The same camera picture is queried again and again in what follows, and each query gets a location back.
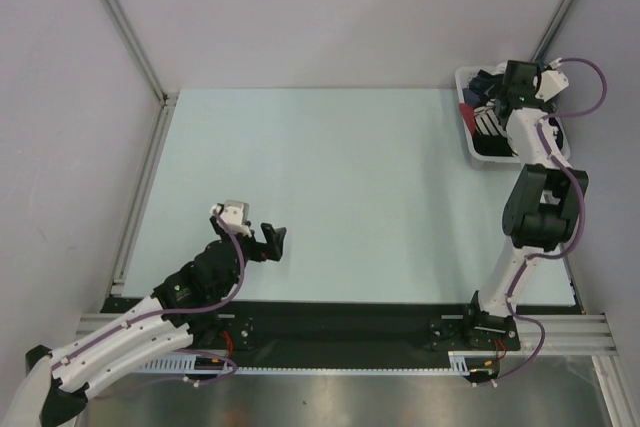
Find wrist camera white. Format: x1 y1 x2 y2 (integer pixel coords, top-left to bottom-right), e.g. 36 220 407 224
209 200 253 238
535 59 569 102

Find dark clothes pile in basket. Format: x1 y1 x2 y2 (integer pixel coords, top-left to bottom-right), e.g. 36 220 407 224
460 69 566 158

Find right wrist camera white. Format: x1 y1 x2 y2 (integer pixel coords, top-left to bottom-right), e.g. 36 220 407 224
535 59 569 102

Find left aluminium corner post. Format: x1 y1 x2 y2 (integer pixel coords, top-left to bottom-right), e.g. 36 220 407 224
72 0 174 106

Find white plastic laundry basket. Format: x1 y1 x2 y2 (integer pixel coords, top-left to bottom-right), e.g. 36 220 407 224
455 61 570 170

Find black white striped tank top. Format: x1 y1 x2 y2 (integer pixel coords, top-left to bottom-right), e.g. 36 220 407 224
473 102 507 139

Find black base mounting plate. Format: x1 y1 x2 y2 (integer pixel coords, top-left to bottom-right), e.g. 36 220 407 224
99 296 521 369

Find right aluminium corner post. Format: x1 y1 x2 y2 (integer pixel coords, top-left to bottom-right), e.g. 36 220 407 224
529 0 609 66

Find white slotted cable duct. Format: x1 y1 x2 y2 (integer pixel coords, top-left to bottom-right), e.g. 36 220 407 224
135 352 499 379

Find aluminium front rail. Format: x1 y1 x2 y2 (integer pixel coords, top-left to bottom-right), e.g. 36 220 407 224
75 313 618 356

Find aluminium corner post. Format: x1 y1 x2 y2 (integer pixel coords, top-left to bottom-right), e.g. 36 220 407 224
72 0 174 106
529 0 609 66

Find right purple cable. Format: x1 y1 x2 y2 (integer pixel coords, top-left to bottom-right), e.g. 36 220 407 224
469 56 608 388

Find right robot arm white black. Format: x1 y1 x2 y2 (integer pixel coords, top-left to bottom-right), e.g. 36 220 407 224
461 60 589 350

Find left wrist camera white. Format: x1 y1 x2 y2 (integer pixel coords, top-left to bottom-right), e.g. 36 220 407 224
209 200 253 238

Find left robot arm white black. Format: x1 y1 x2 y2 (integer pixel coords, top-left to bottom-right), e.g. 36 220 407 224
25 220 287 426

